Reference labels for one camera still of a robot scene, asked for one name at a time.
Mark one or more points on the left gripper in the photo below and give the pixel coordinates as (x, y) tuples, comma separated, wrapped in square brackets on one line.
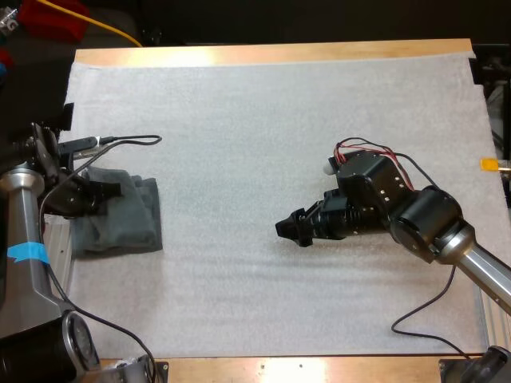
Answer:
[(68, 199)]

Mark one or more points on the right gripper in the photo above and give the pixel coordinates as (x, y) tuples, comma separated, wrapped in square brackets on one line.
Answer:
[(343, 221)]

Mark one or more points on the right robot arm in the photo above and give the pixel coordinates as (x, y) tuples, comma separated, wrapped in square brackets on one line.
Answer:
[(431, 223)]

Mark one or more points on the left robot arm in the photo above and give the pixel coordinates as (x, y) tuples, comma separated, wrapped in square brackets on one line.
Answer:
[(22, 223)]

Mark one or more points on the pile of grey-green towels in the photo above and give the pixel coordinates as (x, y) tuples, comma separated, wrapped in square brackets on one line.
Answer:
[(127, 219)]

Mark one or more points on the dark clamp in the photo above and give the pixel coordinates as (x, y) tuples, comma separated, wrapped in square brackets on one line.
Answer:
[(67, 116)]

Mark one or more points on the orange clip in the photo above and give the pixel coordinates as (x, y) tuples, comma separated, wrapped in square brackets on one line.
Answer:
[(489, 164)]

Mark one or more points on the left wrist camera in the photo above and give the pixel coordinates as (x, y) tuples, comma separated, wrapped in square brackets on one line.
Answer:
[(78, 146)]

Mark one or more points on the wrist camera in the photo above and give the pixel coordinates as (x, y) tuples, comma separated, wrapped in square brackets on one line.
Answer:
[(78, 146), (329, 167)]

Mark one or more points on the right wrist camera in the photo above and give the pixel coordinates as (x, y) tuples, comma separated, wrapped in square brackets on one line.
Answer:
[(329, 167)]

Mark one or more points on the ribbed aluminium rail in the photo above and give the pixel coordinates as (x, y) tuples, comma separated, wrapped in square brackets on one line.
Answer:
[(494, 319)]

